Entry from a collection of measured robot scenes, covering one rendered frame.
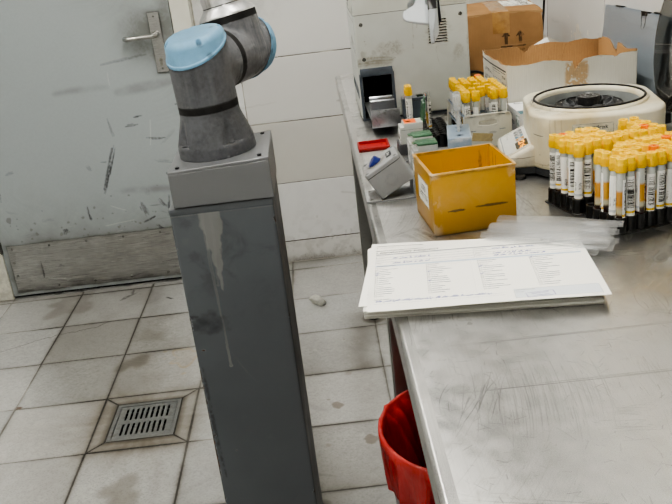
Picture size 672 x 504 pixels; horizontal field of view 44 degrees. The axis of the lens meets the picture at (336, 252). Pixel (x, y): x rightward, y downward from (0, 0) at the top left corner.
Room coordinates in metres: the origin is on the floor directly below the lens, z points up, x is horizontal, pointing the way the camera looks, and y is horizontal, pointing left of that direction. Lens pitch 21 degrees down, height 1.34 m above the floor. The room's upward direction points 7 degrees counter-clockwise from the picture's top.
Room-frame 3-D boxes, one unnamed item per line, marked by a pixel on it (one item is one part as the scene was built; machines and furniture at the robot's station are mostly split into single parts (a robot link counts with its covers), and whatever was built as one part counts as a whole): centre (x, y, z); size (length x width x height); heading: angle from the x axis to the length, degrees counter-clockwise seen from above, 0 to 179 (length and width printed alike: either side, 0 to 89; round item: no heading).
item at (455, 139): (1.43, -0.24, 0.93); 0.10 x 0.07 x 0.10; 172
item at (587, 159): (1.23, -0.40, 0.93); 0.02 x 0.02 x 0.11
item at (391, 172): (1.42, -0.13, 0.92); 0.13 x 0.07 x 0.08; 90
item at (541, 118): (1.50, -0.48, 0.94); 0.30 x 0.24 x 0.12; 81
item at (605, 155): (1.15, -0.41, 0.94); 0.02 x 0.02 x 0.11
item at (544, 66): (1.86, -0.54, 0.95); 0.29 x 0.25 x 0.15; 90
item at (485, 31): (2.55, -0.56, 0.97); 0.31 x 0.23 x 0.18; 173
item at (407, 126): (1.65, -0.18, 0.92); 0.05 x 0.04 x 0.06; 90
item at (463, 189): (1.26, -0.21, 0.93); 0.13 x 0.13 x 0.10; 5
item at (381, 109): (1.97, -0.15, 0.92); 0.21 x 0.07 x 0.05; 0
